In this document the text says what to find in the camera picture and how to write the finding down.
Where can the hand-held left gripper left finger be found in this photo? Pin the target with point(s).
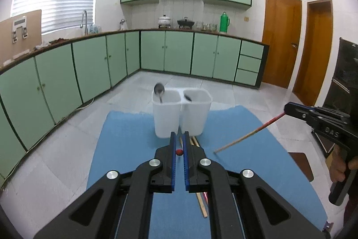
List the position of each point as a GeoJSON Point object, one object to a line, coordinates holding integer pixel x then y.
{"type": "Point", "coordinates": [173, 171]}

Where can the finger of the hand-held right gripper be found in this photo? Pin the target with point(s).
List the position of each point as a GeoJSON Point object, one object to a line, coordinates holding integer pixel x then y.
{"type": "Point", "coordinates": [303, 116]}
{"type": "Point", "coordinates": [307, 108]}

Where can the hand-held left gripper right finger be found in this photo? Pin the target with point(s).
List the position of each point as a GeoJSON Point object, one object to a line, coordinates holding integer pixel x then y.
{"type": "Point", "coordinates": [186, 171]}

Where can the red-tipped utensil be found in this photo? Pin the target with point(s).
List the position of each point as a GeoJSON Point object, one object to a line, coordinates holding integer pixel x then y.
{"type": "Point", "coordinates": [179, 152]}

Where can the wooden chopstick red end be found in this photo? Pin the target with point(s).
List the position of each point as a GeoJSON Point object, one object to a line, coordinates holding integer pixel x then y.
{"type": "Point", "coordinates": [181, 142]}
{"type": "Point", "coordinates": [243, 137]}
{"type": "Point", "coordinates": [202, 205]}

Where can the white two-compartment utensil holder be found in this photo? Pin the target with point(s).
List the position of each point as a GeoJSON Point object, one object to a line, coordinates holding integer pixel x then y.
{"type": "Point", "coordinates": [167, 115]}

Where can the dark spoon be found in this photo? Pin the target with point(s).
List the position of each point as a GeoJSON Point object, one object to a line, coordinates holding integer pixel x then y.
{"type": "Point", "coordinates": [188, 97]}

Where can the metal spoon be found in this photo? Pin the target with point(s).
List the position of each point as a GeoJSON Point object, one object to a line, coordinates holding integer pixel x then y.
{"type": "Point", "coordinates": [159, 89]}

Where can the person's right hand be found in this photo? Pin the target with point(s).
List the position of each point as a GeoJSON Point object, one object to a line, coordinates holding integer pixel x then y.
{"type": "Point", "coordinates": [338, 169]}

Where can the brown floor mat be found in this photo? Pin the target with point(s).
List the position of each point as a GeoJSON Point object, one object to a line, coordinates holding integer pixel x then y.
{"type": "Point", "coordinates": [302, 166]}

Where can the black panel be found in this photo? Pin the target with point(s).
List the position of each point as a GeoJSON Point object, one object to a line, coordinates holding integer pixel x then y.
{"type": "Point", "coordinates": [344, 71]}

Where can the blue mat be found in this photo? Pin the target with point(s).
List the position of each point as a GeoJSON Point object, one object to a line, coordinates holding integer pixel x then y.
{"type": "Point", "coordinates": [123, 143]}

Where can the person's dark red clothing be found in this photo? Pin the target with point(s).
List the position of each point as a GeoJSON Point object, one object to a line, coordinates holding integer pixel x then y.
{"type": "Point", "coordinates": [351, 216]}

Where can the green thermos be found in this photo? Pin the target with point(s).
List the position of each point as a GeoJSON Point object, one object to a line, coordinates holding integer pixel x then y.
{"type": "Point", "coordinates": [223, 23]}

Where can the group of glass jars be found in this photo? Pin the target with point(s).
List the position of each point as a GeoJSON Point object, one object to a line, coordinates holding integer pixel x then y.
{"type": "Point", "coordinates": [207, 26]}

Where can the green lower cabinets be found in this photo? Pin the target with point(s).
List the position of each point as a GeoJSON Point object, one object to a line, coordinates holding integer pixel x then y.
{"type": "Point", "coordinates": [92, 65]}

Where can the black wok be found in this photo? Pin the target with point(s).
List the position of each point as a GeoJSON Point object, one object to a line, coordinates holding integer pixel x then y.
{"type": "Point", "coordinates": [185, 22]}

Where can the white cooking pot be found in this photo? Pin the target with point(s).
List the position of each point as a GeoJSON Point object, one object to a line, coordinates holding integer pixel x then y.
{"type": "Point", "coordinates": [164, 21]}

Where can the white countertop appliance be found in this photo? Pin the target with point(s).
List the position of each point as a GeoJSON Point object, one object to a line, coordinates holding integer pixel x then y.
{"type": "Point", "coordinates": [122, 24]}

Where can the bottles beside sink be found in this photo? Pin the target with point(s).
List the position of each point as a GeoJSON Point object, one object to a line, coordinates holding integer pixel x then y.
{"type": "Point", "coordinates": [94, 29]}

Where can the dark cloth on counter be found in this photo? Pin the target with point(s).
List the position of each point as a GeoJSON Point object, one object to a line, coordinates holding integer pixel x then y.
{"type": "Point", "coordinates": [58, 41]}

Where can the metal kitchen faucet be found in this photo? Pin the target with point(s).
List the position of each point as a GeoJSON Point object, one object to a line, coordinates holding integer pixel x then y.
{"type": "Point", "coordinates": [83, 17]}

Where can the wooden board stand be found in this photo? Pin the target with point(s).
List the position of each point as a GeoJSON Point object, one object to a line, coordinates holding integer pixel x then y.
{"type": "Point", "coordinates": [19, 31]}

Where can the wooden door with frame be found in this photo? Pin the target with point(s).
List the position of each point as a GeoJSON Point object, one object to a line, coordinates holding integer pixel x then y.
{"type": "Point", "coordinates": [314, 54]}

